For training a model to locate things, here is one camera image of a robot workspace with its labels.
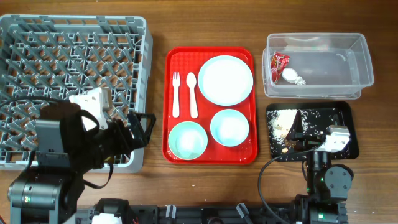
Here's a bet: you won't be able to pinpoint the grey dishwasher rack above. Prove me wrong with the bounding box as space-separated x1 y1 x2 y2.
1 14 153 170

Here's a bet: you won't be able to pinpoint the white plastic spoon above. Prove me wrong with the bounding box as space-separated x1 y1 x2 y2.
186 72 198 119

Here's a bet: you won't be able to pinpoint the white plastic fork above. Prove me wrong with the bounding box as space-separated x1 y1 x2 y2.
172 72 180 118

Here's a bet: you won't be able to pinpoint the small light blue bowl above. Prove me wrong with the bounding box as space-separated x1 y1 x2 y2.
210 109 249 147

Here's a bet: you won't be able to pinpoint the food scraps with rice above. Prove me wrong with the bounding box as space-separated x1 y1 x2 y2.
266 107 355 161

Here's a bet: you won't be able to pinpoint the red snack wrapper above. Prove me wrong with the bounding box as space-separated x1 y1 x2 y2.
271 52 290 83

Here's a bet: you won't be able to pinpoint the clear plastic bin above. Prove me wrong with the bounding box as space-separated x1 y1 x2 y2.
262 32 374 99

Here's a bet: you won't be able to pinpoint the large light blue plate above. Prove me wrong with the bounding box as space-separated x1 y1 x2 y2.
198 55 254 106

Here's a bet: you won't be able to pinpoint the red plastic tray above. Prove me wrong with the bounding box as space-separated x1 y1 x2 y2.
162 47 258 165

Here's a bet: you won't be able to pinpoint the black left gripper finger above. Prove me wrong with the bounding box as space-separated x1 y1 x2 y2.
136 113 157 146
127 112 145 146

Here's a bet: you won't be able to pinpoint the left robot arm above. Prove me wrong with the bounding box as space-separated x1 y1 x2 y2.
7 102 156 223

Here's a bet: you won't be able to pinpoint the white tissue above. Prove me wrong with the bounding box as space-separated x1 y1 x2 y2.
282 68 307 85

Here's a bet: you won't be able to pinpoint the mint green bowl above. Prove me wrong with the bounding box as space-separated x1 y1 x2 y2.
167 121 208 161

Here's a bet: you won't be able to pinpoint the black tray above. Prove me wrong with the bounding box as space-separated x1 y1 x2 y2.
266 101 359 162

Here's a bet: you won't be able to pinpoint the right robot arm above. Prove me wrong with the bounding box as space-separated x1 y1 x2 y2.
286 111 354 223

